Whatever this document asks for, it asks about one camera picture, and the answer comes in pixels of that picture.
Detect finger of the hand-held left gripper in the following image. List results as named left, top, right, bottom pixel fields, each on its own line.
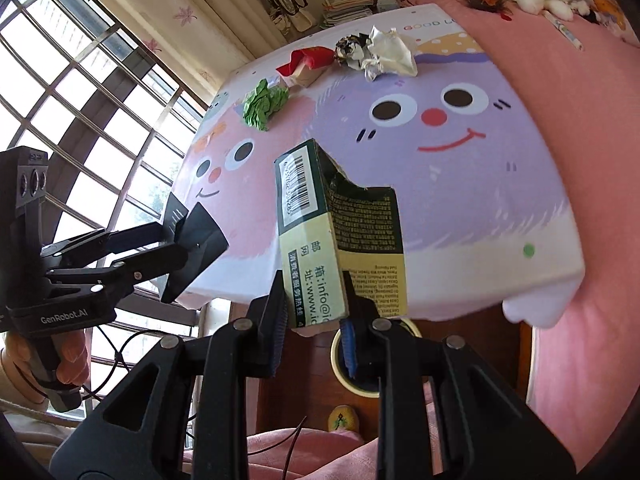
left=45, top=241, right=190, bottom=293
left=41, top=222, right=173, bottom=263

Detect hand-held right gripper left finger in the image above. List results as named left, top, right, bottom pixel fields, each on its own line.
left=50, top=270, right=291, bottom=480

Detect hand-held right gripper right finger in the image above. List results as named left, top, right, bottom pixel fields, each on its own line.
left=340, top=270, right=576, bottom=480

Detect cream rimmed trash bin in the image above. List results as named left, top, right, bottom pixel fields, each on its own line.
left=330, top=317, right=426, bottom=398

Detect black packet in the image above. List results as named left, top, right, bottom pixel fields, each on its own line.
left=161, top=191, right=230, bottom=303

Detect dark green box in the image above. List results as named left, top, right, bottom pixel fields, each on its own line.
left=274, top=138, right=408, bottom=336

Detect green paper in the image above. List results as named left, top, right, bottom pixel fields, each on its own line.
left=242, top=79, right=291, bottom=131

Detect small cardboard box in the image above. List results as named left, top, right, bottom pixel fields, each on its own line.
left=290, top=65, right=328, bottom=87

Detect red white paper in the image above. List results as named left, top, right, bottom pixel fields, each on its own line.
left=276, top=46, right=337, bottom=77

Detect black white wrapper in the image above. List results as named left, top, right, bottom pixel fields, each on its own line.
left=334, top=31, right=373, bottom=68

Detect person's left hand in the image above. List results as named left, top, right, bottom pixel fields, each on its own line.
left=0, top=332, right=91, bottom=405

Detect yellow slipper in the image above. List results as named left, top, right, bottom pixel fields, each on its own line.
left=327, top=406, right=362, bottom=433

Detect person's legs in pink pants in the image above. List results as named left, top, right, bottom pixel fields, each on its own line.
left=182, top=427, right=386, bottom=480

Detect cartoon printed tablecloth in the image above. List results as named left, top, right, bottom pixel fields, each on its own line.
left=175, top=4, right=586, bottom=328

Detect cream flower print curtain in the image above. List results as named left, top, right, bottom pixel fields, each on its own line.
left=60, top=0, right=281, bottom=111

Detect pink bed sheet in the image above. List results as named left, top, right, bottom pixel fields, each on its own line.
left=400, top=0, right=640, bottom=471

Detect stack of books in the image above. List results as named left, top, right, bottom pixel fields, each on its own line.
left=320, top=0, right=376, bottom=28

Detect white marker pen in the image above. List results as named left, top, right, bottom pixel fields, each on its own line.
left=545, top=12, right=585, bottom=52

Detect small white plush toy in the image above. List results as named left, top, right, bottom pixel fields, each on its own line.
left=542, top=0, right=593, bottom=21

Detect bear print rolled blanket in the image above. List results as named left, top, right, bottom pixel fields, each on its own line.
left=560, top=0, right=640, bottom=46

